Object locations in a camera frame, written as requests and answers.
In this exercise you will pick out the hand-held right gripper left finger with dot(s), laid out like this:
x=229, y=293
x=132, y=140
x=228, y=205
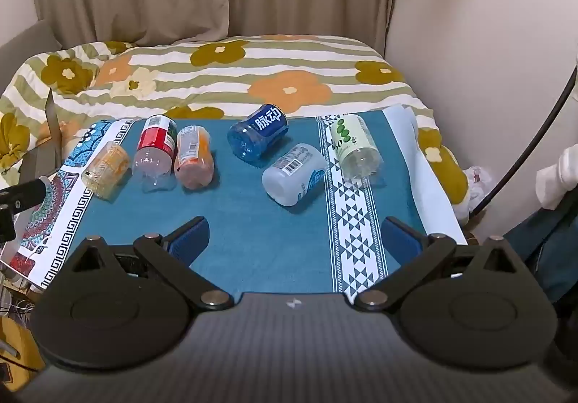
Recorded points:
x=190, y=241

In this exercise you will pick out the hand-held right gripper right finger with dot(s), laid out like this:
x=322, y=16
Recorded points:
x=401, y=242

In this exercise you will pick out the orange label plastic cup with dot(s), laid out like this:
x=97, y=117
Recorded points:
x=194, y=157

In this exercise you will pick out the red label plastic cup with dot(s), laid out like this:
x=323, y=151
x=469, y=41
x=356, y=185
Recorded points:
x=156, y=145

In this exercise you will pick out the green dotted label plastic cup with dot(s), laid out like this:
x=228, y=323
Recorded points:
x=356, y=145

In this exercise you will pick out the yellow label plastic cup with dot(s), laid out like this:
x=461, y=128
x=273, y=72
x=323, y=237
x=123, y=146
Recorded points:
x=106, y=171

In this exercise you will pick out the white barcode label plastic cup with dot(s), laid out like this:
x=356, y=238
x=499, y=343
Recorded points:
x=293, y=175

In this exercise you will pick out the blue plastic cup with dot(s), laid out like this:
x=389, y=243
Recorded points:
x=258, y=131

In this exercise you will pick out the teal patterned cloth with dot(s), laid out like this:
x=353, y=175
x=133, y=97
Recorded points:
x=253, y=227

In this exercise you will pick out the white plastic bag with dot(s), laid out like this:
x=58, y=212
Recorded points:
x=479, y=181

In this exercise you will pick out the blue jeans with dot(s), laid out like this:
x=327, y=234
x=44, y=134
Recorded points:
x=546, y=249

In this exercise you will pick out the white garment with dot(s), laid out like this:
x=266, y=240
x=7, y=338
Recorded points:
x=560, y=179

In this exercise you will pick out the grey laptop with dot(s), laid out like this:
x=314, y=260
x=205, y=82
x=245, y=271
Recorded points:
x=52, y=136

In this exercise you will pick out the floral striped blanket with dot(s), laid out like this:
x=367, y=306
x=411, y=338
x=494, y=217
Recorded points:
x=289, y=64

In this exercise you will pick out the yellow wooden object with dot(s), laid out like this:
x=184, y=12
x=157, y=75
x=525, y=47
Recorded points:
x=16, y=353

